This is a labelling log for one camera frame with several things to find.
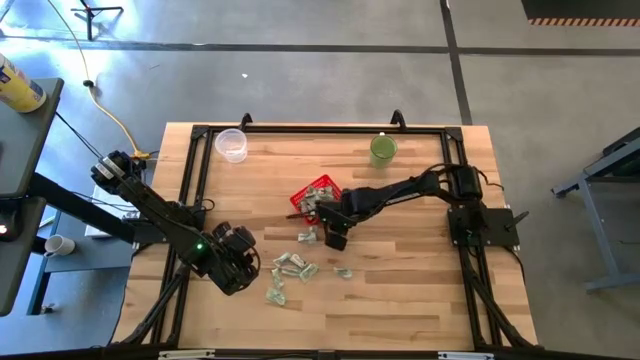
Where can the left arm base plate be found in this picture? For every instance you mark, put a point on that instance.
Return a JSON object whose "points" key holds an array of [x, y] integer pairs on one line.
{"points": [[147, 234]]}

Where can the clear plastic cup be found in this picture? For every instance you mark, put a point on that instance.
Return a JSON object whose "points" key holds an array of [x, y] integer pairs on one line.
{"points": [[231, 145]]}

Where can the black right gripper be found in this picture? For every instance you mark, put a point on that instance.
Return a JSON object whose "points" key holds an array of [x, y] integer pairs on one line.
{"points": [[340, 212]]}

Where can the blue-grey metal table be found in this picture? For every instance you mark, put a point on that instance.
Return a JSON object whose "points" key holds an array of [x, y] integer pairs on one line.
{"points": [[597, 230]]}

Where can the grey side desk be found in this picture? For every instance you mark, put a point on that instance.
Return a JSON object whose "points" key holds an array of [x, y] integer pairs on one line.
{"points": [[25, 145]]}

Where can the white flat box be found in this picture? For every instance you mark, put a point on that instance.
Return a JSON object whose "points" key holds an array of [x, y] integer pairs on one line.
{"points": [[102, 225]]}

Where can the black tripod stand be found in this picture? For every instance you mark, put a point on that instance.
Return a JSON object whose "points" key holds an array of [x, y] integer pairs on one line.
{"points": [[90, 20]]}

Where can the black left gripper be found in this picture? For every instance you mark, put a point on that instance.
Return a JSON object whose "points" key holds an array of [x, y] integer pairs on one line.
{"points": [[232, 265]]}

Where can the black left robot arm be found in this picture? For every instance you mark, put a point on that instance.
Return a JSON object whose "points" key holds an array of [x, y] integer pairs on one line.
{"points": [[160, 215]]}

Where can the black hazard-striped mat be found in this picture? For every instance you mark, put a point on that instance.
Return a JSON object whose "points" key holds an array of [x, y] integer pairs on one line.
{"points": [[575, 10]]}

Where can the white bracket strip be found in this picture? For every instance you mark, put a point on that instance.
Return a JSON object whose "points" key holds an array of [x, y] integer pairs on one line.
{"points": [[185, 354], [465, 356]]}

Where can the yellow wipes canister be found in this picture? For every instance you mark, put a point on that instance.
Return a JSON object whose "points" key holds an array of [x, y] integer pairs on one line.
{"points": [[17, 87]]}

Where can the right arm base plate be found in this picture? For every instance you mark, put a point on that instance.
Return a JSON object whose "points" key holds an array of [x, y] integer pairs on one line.
{"points": [[500, 232]]}

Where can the blue-grey low shelf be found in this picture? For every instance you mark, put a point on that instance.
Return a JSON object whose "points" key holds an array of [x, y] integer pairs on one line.
{"points": [[95, 255]]}

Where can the black aluminium table frame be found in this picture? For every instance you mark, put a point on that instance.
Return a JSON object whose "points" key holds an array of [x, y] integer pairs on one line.
{"points": [[325, 129]]}

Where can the black frame clamp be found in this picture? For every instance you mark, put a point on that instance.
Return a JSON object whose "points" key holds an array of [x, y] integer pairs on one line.
{"points": [[243, 122], [401, 121]]}

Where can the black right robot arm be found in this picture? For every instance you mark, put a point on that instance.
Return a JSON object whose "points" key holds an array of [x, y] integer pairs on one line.
{"points": [[400, 190]]}

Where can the white mug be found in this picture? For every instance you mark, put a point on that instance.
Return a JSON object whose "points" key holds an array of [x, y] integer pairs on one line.
{"points": [[60, 245]]}

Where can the green plastic cup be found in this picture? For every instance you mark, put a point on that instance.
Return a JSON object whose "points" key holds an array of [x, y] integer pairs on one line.
{"points": [[383, 150]]}

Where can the red plastic mesh basket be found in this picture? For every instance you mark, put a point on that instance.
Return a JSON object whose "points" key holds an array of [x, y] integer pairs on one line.
{"points": [[298, 198]]}

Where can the black device with indicator light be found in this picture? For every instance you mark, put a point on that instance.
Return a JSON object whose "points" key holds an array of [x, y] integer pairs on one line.
{"points": [[7, 220]]}

